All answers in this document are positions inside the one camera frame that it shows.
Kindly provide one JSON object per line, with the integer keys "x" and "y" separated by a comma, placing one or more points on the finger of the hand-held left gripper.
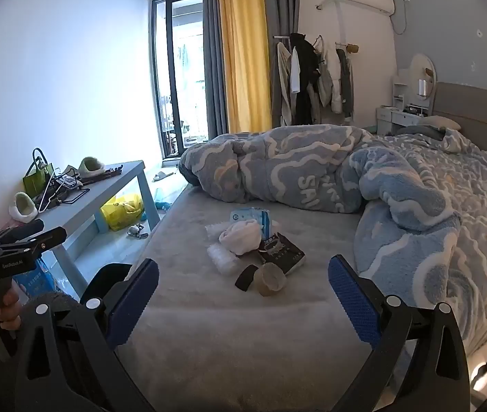
{"x": 24, "y": 228}
{"x": 41, "y": 242}

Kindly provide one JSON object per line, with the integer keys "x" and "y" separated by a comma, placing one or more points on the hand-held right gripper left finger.
{"x": 134, "y": 300}

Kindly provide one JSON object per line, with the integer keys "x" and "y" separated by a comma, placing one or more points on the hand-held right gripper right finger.
{"x": 355, "y": 300}

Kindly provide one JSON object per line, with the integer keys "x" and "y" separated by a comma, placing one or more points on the dark trash bin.
{"x": 106, "y": 279}

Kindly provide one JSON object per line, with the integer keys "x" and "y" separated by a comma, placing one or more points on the clear tape roll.
{"x": 271, "y": 281}

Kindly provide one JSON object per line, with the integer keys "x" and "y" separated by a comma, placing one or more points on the clear plastic tissue packet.
{"x": 222, "y": 259}

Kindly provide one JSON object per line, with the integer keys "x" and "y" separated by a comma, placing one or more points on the black strip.
{"x": 247, "y": 279}

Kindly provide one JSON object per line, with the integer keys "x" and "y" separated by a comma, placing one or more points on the white tissue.
{"x": 241, "y": 236}

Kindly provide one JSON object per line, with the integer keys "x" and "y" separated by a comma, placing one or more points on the blue white tissue pack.
{"x": 252, "y": 214}

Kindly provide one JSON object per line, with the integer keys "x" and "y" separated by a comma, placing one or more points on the green white slipper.
{"x": 22, "y": 208}
{"x": 91, "y": 167}

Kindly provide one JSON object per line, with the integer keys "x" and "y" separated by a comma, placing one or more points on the blue carton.
{"x": 39, "y": 279}

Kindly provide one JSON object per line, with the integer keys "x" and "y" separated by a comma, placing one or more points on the green handbag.
{"x": 37, "y": 182}

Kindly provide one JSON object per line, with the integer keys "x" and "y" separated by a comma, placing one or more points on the light blue table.
{"x": 97, "y": 197}

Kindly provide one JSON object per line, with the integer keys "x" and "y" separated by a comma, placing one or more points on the grey bed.
{"x": 209, "y": 330}

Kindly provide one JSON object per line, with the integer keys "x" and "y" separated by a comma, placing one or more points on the yellow plastic bag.
{"x": 121, "y": 212}

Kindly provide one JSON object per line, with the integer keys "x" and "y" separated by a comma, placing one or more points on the teal toy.
{"x": 162, "y": 205}

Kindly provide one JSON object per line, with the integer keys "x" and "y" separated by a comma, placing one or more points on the white floor slipper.
{"x": 164, "y": 176}

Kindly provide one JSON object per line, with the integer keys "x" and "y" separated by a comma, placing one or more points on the blue patterned fleece blanket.
{"x": 312, "y": 167}

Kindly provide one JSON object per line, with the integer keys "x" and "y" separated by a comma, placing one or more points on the dark grey cloth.
{"x": 419, "y": 132}

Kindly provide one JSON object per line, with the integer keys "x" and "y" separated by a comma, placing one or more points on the white vanity dresser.
{"x": 397, "y": 116}

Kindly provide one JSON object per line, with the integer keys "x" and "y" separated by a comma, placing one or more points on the pillow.
{"x": 449, "y": 123}

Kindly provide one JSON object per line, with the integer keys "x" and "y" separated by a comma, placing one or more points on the black framed balcony door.
{"x": 157, "y": 73}

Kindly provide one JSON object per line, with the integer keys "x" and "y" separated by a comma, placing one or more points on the grey jacket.
{"x": 346, "y": 81}

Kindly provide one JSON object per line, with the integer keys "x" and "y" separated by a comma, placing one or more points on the white jacket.
{"x": 329, "y": 81}

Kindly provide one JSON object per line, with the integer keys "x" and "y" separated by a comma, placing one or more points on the grey bed headboard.
{"x": 479, "y": 111}

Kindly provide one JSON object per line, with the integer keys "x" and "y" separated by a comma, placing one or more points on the beige coat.
{"x": 282, "y": 86}

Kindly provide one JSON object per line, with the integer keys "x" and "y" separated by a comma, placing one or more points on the black coat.
{"x": 307, "y": 73}

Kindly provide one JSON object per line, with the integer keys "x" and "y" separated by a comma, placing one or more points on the white shirt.
{"x": 295, "y": 73}

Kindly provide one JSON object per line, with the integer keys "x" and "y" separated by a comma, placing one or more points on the grey curtain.
{"x": 213, "y": 51}
{"x": 282, "y": 4}

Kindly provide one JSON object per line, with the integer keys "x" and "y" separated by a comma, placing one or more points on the yellow curtain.
{"x": 243, "y": 51}

